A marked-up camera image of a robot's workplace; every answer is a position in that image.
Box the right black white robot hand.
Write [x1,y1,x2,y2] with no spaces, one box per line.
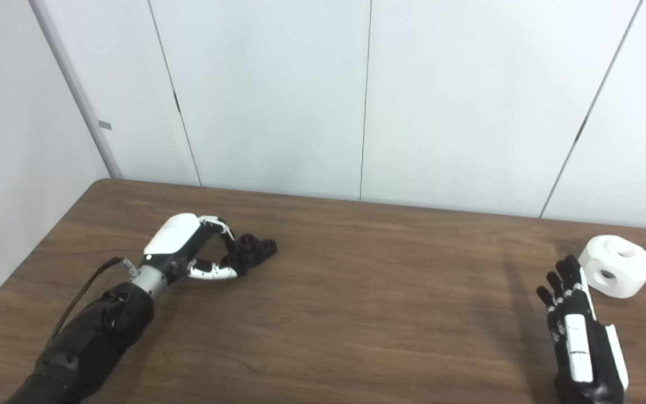
[536,254,630,404]

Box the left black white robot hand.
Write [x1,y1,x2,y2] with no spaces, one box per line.
[141,213,241,284]

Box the black flanged holder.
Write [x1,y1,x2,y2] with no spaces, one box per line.
[221,234,278,277]

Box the round white plastic piece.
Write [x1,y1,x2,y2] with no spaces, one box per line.
[578,235,646,299]

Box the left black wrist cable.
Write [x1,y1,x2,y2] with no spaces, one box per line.
[45,257,140,348]

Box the grey wall corner trim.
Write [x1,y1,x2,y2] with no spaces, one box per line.
[27,0,124,180]

